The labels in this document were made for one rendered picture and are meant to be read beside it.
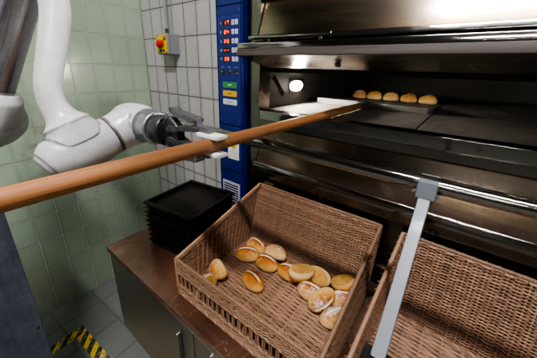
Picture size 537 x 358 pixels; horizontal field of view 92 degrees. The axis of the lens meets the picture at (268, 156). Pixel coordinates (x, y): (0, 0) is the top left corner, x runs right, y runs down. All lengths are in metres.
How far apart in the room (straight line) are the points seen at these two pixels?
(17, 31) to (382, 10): 1.06
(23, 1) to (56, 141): 0.47
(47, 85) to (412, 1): 0.95
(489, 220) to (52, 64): 1.18
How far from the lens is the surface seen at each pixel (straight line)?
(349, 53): 0.79
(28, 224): 1.81
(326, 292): 0.97
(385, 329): 0.50
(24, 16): 1.09
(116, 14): 1.80
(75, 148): 0.74
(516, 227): 0.97
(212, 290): 0.89
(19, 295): 1.21
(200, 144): 0.53
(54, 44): 0.81
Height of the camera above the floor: 1.35
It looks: 19 degrees down
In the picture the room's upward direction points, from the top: 2 degrees clockwise
